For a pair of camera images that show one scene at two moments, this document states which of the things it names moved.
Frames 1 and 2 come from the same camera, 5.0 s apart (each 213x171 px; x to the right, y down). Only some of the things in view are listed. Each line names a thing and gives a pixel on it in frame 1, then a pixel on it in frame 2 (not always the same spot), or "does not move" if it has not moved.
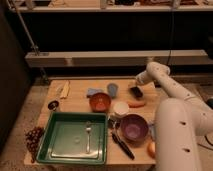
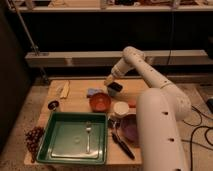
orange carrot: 135,104 does not move
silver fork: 88,130 does not move
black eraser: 136,92 → 116,86
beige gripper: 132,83 → 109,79
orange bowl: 100,102 does not move
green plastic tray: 63,138 does not move
